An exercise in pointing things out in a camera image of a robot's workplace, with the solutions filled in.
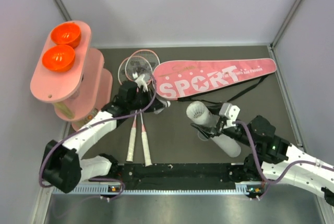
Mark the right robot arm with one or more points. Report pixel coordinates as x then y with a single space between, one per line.
272 159

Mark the pink badminton racket left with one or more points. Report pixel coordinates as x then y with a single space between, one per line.
129 145

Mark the white shuttlecock tube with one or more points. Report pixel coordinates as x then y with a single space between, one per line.
199 114

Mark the pink three-tier wooden shelf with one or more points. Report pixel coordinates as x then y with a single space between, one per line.
78 94

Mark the orange plastic bowl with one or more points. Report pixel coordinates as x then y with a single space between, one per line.
67 33
59 58

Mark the upper orange plastic bowl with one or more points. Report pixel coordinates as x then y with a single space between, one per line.
67 33

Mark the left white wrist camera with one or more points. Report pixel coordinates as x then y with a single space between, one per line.
140 81

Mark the grey slotted cable duct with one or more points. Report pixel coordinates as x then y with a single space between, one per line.
114 189

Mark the pink badminton racket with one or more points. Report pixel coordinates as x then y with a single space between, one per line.
129 145
152 58

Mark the lower orange plastic bowl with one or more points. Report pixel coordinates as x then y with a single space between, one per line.
59 58

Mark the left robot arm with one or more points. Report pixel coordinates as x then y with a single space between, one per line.
63 165

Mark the pink badminton racket right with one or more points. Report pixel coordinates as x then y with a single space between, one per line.
152 58

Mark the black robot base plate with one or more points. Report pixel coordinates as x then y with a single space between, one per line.
181 176

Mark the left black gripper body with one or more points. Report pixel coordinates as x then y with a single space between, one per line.
144 98

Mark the white shuttlecock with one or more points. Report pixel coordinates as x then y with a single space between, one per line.
160 106

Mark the pink SPORT racket bag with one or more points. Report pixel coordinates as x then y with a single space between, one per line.
182 79

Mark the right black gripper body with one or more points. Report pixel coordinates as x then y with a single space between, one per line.
230 130

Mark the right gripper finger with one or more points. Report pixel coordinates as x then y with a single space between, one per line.
208 131
215 109

